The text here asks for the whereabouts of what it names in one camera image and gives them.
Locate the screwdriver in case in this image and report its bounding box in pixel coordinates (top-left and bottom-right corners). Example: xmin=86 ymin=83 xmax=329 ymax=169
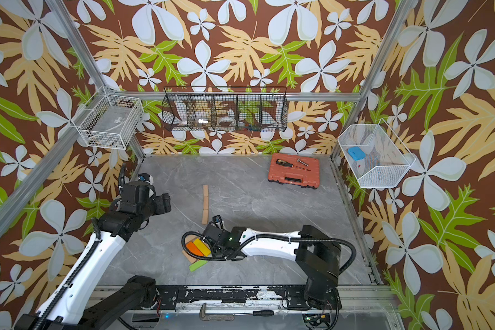
xmin=275 ymin=159 xmax=310 ymax=171

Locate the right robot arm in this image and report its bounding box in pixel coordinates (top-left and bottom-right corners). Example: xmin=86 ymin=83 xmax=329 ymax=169
xmin=181 ymin=221 xmax=357 ymax=310

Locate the green block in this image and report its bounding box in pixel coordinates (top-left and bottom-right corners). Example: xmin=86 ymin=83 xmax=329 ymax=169
xmin=189 ymin=259 xmax=207 ymax=272

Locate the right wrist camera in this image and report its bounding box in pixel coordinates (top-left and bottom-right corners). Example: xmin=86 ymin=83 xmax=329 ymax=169
xmin=212 ymin=215 xmax=224 ymax=230

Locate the white wire basket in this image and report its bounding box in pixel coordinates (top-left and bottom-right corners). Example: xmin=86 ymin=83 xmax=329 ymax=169
xmin=72 ymin=87 xmax=144 ymax=150
xmin=338 ymin=120 xmax=416 ymax=189

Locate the blue object in basket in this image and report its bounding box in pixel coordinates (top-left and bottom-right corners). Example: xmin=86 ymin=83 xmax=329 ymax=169
xmin=347 ymin=147 xmax=367 ymax=161

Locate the white wire basket left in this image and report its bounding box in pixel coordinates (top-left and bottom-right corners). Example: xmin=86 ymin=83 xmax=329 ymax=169
xmin=72 ymin=87 xmax=144 ymax=150

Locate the red tool case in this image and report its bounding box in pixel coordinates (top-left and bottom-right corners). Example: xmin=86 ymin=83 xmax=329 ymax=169
xmin=268 ymin=153 xmax=320 ymax=189

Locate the wooden block number 70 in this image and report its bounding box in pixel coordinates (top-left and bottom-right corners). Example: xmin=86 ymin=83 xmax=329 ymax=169
xmin=203 ymin=196 xmax=209 ymax=210

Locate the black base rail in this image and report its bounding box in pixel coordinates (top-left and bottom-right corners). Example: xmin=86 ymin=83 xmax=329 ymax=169
xmin=157 ymin=285 xmax=312 ymax=311

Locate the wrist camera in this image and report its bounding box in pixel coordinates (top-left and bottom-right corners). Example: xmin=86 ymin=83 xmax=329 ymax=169
xmin=212 ymin=215 xmax=224 ymax=230
xmin=137 ymin=173 xmax=153 ymax=185

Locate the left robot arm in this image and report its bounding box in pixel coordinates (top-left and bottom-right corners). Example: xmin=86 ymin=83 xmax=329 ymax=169
xmin=14 ymin=169 xmax=171 ymax=329

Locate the wooden block number 53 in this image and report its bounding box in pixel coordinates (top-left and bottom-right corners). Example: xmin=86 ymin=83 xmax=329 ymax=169
xmin=186 ymin=235 xmax=202 ymax=243

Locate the white wire basket right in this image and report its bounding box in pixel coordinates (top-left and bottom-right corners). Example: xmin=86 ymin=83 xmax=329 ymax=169
xmin=338 ymin=120 xmax=416 ymax=189

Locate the yellow block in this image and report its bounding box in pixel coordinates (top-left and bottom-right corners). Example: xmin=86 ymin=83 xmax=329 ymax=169
xmin=192 ymin=239 xmax=211 ymax=257

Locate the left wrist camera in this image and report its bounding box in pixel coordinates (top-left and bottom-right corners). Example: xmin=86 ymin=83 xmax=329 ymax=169
xmin=137 ymin=173 xmax=153 ymax=185

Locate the wooden block beside orange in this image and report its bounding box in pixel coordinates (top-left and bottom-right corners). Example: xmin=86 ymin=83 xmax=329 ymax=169
xmin=182 ymin=250 xmax=197 ymax=264

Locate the black wire basket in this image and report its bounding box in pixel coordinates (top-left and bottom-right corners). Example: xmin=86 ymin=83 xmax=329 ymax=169
xmin=159 ymin=86 xmax=289 ymax=132

